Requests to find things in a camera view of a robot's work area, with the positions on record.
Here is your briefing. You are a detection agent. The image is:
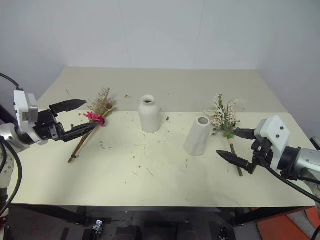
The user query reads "white and green dried bouquet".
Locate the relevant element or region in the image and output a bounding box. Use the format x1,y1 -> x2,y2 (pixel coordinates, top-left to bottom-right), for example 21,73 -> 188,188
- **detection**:
203,93 -> 246,178

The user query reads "orange floor object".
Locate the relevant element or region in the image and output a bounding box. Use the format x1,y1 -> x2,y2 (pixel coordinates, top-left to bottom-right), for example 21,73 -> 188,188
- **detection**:
257,206 -> 320,240

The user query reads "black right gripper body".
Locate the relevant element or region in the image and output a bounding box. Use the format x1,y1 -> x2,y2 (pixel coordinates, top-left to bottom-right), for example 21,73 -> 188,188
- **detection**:
246,138 -> 274,175

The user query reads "pink and brown dried bouquet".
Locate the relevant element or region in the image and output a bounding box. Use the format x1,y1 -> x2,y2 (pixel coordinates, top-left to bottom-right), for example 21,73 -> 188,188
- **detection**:
67,87 -> 118,165

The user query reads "round white bottle vase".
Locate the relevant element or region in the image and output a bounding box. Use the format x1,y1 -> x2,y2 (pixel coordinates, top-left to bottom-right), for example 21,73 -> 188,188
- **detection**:
138,94 -> 161,134

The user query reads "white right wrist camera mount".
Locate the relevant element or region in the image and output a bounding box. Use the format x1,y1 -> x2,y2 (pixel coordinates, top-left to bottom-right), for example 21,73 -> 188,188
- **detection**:
253,114 -> 292,171

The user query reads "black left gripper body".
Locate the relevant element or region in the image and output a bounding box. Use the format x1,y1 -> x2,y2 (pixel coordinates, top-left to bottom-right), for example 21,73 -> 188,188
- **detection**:
33,108 -> 67,145

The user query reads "angular white ceramic vase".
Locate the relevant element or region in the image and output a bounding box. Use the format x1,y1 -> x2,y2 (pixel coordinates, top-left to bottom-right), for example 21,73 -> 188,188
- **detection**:
183,116 -> 211,157

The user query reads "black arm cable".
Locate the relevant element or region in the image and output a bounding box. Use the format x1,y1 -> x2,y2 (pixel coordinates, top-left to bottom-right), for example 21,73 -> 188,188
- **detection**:
0,72 -> 24,210
264,163 -> 320,204

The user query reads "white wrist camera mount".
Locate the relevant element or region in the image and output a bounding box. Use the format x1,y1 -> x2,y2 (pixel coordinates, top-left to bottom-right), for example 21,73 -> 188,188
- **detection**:
253,114 -> 292,171
13,89 -> 39,134

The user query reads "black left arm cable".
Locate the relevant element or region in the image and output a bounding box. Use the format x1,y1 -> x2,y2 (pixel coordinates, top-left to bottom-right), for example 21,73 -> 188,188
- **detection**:
0,72 -> 24,210

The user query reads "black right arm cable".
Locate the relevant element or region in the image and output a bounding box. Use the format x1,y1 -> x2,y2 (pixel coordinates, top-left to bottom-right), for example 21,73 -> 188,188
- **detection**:
264,163 -> 320,204

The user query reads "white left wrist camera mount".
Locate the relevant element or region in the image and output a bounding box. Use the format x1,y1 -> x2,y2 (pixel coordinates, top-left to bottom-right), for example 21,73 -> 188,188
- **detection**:
13,89 -> 39,134

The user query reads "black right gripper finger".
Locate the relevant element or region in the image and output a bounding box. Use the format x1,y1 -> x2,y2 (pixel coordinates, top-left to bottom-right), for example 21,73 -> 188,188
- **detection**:
215,149 -> 254,174
230,127 -> 256,141

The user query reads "black table frame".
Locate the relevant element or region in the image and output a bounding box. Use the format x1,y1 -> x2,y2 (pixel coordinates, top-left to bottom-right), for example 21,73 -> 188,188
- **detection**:
9,204 -> 317,227

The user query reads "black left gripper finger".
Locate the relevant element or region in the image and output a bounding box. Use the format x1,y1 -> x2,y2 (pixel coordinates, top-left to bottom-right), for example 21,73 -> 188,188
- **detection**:
60,122 -> 98,143
49,99 -> 88,118

